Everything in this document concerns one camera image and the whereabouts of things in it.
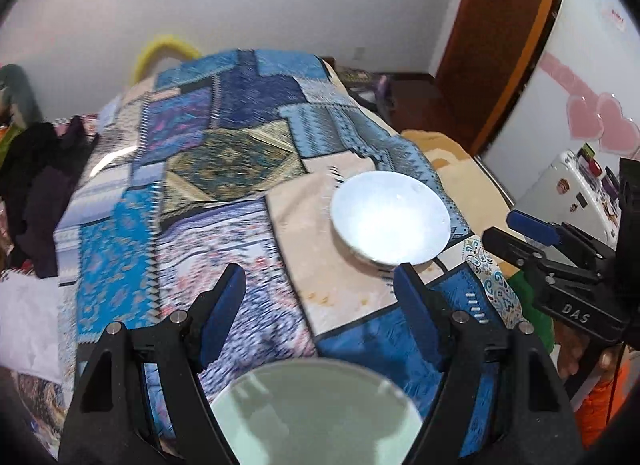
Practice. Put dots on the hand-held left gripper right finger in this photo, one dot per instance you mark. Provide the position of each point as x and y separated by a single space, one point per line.
415 315

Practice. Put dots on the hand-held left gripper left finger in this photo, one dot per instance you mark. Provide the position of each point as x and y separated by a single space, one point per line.
225 310

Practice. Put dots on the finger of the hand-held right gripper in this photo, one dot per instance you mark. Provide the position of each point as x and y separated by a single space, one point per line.
532 225
510 245

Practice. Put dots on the white bowl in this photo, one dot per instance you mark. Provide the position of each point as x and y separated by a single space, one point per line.
390 220

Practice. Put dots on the green plate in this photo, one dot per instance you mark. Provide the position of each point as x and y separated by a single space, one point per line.
315 415

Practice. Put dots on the person's right forearm orange sleeve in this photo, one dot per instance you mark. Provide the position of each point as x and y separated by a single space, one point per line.
600 410

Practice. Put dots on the person's right hand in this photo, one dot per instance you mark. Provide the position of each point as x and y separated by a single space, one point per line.
572 350

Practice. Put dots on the small white appliance with stickers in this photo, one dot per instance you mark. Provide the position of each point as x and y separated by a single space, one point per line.
565 195

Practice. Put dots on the beige fleece blanket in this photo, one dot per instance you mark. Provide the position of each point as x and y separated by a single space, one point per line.
470 170

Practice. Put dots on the white cabinet with pink hearts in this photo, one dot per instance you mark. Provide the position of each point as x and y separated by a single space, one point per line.
580 45

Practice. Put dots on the patchwork patterned blanket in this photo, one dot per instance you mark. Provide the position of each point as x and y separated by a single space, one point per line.
225 120

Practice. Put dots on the brown wooden door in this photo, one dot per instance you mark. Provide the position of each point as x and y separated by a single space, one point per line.
490 35

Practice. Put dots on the white cloth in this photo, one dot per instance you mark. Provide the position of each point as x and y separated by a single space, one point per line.
25 325

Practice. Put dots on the dark patterned cloth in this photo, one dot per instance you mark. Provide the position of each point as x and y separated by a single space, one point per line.
370 90

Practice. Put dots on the black clothes pile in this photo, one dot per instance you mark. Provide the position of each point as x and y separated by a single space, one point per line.
40 185

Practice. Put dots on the grey green cloth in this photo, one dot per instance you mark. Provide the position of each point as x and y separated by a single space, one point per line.
17 90

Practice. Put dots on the white wall outlet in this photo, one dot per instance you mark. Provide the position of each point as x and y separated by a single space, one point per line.
358 54

